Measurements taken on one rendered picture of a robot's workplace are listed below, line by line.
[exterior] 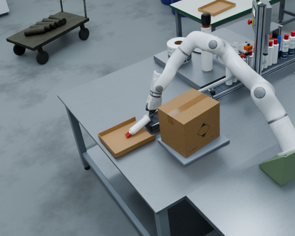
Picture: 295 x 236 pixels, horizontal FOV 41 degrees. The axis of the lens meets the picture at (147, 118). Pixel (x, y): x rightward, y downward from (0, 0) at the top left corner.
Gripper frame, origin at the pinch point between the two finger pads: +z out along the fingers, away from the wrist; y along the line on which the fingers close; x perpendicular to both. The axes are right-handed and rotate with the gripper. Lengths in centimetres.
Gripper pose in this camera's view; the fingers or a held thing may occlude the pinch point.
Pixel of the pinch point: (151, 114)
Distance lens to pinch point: 266.9
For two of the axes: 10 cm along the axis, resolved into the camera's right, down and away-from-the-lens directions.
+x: -5.2, -4.7, 7.1
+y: 8.3, -1.0, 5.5
